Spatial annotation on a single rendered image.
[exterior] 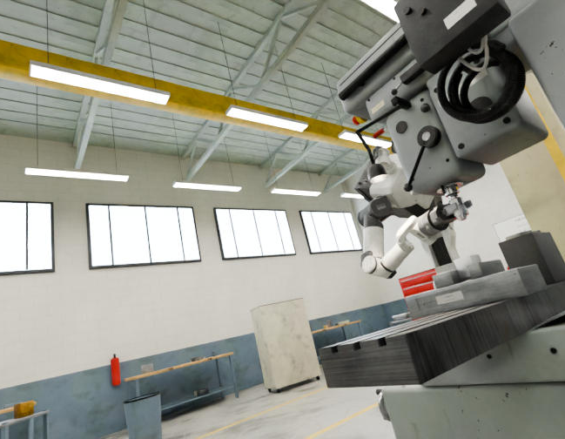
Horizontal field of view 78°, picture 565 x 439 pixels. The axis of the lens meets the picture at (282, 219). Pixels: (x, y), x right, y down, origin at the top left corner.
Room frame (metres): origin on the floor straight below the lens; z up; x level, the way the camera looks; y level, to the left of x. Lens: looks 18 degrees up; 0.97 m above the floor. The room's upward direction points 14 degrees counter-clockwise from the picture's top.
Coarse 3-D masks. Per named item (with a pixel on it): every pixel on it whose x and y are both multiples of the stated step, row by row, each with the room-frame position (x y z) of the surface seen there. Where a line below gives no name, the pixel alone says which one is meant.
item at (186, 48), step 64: (0, 0) 3.42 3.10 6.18; (64, 0) 3.62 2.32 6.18; (128, 0) 3.86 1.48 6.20; (192, 0) 4.10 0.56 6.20; (256, 0) 4.35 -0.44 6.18; (320, 0) 4.07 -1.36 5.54; (128, 64) 5.02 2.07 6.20; (192, 64) 5.38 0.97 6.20; (256, 64) 5.76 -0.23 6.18; (320, 64) 6.23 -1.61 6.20; (0, 128) 5.81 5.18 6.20; (64, 128) 6.25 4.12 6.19; (128, 128) 6.77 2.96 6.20; (192, 128) 7.35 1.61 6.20
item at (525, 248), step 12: (516, 240) 1.31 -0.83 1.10; (528, 240) 1.28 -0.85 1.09; (540, 240) 1.30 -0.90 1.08; (552, 240) 1.39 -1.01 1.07; (504, 252) 1.35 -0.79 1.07; (516, 252) 1.32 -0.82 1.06; (528, 252) 1.30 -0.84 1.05; (540, 252) 1.27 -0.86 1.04; (552, 252) 1.35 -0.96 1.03; (516, 264) 1.34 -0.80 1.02; (528, 264) 1.31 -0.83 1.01; (540, 264) 1.28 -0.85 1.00; (552, 264) 1.31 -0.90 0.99; (564, 264) 1.40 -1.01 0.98; (552, 276) 1.27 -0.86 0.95; (564, 276) 1.35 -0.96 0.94
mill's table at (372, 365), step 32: (416, 320) 1.04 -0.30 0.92; (448, 320) 0.73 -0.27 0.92; (480, 320) 0.80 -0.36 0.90; (512, 320) 0.90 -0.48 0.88; (544, 320) 1.02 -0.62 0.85; (320, 352) 0.80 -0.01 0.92; (352, 352) 0.73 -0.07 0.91; (384, 352) 0.67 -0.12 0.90; (416, 352) 0.64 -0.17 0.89; (448, 352) 0.70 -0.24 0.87; (480, 352) 0.77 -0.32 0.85; (352, 384) 0.75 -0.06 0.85; (384, 384) 0.69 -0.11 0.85; (416, 384) 0.64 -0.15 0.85
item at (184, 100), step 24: (0, 48) 3.18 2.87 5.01; (24, 48) 3.33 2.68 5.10; (0, 72) 3.29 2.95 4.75; (24, 72) 3.37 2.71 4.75; (96, 72) 3.85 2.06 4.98; (120, 72) 4.06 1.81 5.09; (96, 96) 4.03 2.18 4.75; (120, 96) 4.14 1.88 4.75; (192, 96) 4.77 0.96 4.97; (216, 96) 5.05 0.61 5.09; (216, 120) 5.25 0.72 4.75; (240, 120) 5.42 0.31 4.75; (312, 120) 6.49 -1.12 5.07; (336, 144) 7.17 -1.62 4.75; (360, 144) 7.46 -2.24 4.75
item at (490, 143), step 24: (480, 72) 0.86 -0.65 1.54; (504, 72) 0.88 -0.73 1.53; (432, 96) 0.98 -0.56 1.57; (480, 96) 0.88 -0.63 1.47; (528, 96) 0.97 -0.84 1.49; (456, 120) 0.95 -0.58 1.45; (504, 120) 0.86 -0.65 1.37; (528, 120) 0.88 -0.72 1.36; (456, 144) 0.97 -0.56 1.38; (480, 144) 0.92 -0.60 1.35; (504, 144) 0.95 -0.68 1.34; (528, 144) 1.00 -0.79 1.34
